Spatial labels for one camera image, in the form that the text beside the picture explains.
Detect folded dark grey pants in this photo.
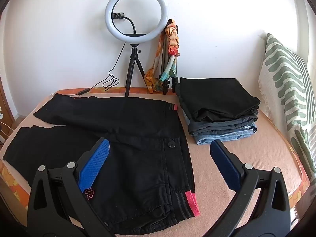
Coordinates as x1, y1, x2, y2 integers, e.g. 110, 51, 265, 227
184, 109, 259, 136

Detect brown wooden panel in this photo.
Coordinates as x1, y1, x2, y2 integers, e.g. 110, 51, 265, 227
0, 74, 18, 122

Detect thin white cable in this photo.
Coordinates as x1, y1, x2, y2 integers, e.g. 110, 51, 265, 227
0, 121, 13, 139

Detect black pants with pink waistband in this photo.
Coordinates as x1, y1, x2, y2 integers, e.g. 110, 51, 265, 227
2, 92, 201, 235

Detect folded blue jeans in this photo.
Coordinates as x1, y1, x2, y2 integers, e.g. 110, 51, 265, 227
183, 115, 258, 145

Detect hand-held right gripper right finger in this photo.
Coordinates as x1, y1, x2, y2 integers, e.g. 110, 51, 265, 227
199, 139, 292, 237

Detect peach blanket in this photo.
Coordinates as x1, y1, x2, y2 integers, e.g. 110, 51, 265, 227
0, 89, 304, 237

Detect small black tripod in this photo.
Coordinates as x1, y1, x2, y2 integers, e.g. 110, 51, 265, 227
125, 43, 146, 97

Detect folded black pants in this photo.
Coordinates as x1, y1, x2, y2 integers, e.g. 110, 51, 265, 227
176, 77, 261, 122

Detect folded grey tripod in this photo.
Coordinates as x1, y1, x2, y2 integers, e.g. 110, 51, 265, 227
158, 20, 179, 95

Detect green and white patterned pillow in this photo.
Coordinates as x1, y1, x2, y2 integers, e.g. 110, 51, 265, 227
258, 33, 316, 178

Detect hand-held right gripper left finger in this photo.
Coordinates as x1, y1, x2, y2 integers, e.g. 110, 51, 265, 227
27, 138, 111, 237

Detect colourful floral scarf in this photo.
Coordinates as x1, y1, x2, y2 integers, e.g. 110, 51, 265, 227
144, 20, 179, 94

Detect black ring light cable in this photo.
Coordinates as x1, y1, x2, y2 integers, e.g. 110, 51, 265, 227
51, 43, 124, 97

